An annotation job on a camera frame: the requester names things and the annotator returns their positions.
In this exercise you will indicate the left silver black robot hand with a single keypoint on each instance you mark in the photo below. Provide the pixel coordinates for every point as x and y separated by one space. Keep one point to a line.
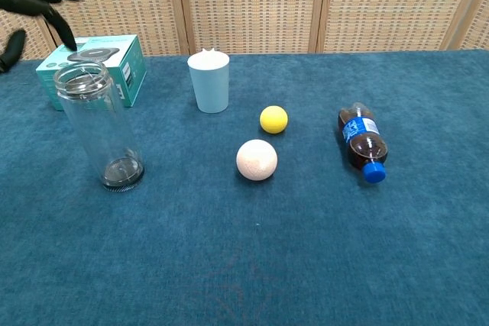
26 1

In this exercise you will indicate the clear glass jar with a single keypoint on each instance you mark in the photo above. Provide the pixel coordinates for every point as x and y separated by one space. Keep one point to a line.
95 123

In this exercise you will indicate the pale blue cup white lid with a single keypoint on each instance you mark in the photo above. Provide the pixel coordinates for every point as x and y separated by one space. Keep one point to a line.
210 85

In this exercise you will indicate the teal speaker product box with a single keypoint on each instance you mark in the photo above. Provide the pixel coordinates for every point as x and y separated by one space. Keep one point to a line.
131 70

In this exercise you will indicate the woven rattan folding screen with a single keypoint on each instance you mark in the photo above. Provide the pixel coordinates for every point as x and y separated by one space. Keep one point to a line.
252 1

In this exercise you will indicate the yellow ball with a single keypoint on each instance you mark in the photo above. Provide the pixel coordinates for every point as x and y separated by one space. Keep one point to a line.
274 120

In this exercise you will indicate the pale pink ball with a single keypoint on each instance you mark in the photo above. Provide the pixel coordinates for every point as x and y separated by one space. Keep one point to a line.
256 159

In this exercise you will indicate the blue carpet table cover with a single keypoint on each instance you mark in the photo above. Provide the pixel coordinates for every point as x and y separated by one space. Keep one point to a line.
244 246

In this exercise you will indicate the cola bottle blue cap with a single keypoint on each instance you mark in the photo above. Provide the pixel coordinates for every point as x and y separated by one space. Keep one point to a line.
363 139

